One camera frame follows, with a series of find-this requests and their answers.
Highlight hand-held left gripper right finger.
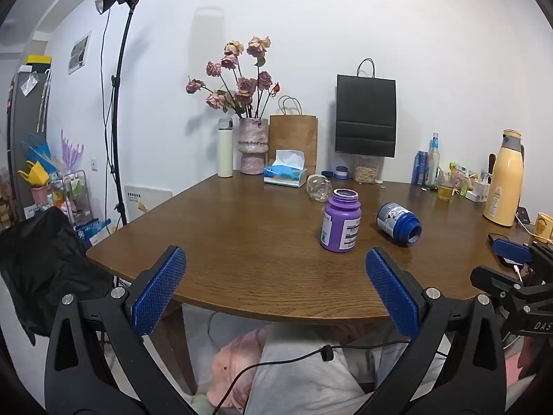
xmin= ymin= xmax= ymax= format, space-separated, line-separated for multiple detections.
xmin=346 ymin=246 xmax=506 ymax=415

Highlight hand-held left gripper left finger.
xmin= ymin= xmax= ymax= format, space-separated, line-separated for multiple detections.
xmin=44 ymin=246 xmax=204 ymax=415

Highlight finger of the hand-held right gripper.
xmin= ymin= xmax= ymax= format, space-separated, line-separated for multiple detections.
xmin=470 ymin=265 xmax=526 ymax=299
xmin=493 ymin=239 xmax=533 ymax=265

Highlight blue plastic bottle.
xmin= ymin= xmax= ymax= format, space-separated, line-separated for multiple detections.
xmin=377 ymin=202 xmax=422 ymax=247

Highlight clear glass cup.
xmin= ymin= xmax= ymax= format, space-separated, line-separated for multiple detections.
xmin=306 ymin=174 xmax=334 ymax=203

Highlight yellow mug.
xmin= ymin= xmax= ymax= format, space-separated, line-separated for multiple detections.
xmin=536 ymin=212 xmax=553 ymax=243

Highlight white power adapter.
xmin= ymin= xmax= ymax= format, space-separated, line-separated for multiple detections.
xmin=465 ymin=173 xmax=494 ymax=203

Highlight yellow thermos jug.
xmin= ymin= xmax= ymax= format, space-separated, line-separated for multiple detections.
xmin=482 ymin=129 xmax=525 ymax=228

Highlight purple plastic bottle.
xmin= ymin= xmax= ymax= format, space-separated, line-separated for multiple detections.
xmin=320 ymin=188 xmax=362 ymax=253

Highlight snack packets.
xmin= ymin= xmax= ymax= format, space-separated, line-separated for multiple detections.
xmin=448 ymin=162 xmax=481 ymax=196

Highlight glass of yellow liquid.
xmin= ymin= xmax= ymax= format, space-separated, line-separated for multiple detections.
xmin=437 ymin=170 xmax=457 ymax=201

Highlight blue packet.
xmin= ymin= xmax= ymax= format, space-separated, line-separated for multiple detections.
xmin=75 ymin=218 xmax=114 ymax=248

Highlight white board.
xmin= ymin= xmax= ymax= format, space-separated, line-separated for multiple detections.
xmin=124 ymin=184 xmax=174 ymax=224

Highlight wooden table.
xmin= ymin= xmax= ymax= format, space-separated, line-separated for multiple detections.
xmin=86 ymin=172 xmax=553 ymax=395

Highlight black jacket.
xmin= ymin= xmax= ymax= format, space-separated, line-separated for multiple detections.
xmin=0 ymin=206 xmax=115 ymax=347

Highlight clear plastic bottle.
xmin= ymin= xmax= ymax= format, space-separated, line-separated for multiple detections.
xmin=425 ymin=133 xmax=441 ymax=189

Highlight person's grey shirt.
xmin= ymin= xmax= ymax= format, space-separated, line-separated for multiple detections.
xmin=242 ymin=322 xmax=437 ymax=415

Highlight blue drink carton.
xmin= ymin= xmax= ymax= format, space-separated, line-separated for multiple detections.
xmin=411 ymin=150 xmax=429 ymax=186

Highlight clear jar of grain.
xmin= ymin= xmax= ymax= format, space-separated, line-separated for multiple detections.
xmin=354 ymin=156 xmax=381 ymax=184

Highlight white thermos bottle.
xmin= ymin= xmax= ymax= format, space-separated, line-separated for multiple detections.
xmin=217 ymin=118 xmax=234 ymax=178

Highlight blue tissue box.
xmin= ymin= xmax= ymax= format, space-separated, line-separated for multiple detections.
xmin=263 ymin=150 xmax=308 ymax=188

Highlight purple plastic hangers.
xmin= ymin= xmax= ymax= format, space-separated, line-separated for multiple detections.
xmin=60 ymin=129 xmax=86 ymax=170

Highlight yellow watering can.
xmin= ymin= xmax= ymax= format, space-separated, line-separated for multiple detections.
xmin=18 ymin=162 xmax=51 ymax=187

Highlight pink ceramic vase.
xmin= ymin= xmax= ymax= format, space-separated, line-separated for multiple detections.
xmin=237 ymin=117 xmax=270 ymax=176

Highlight black paper bag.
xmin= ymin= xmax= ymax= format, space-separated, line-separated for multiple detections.
xmin=335 ymin=58 xmax=397 ymax=158

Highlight brown paper bag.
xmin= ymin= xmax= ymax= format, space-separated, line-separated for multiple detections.
xmin=269 ymin=96 xmax=319 ymax=176

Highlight blue plastic hangers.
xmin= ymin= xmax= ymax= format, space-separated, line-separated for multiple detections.
xmin=19 ymin=133 xmax=57 ymax=169

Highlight grey refrigerator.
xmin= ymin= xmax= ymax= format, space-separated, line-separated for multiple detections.
xmin=6 ymin=68 xmax=53 ymax=210

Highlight dried pink roses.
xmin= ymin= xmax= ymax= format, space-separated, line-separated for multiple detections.
xmin=186 ymin=36 xmax=281 ymax=120

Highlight black cable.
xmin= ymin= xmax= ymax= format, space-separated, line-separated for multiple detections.
xmin=211 ymin=340 xmax=452 ymax=415

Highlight wire storage rack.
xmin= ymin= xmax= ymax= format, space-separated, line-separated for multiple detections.
xmin=51 ymin=170 xmax=94 ymax=231

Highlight wall poster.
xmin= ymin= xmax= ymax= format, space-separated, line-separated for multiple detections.
xmin=68 ymin=30 xmax=93 ymax=75

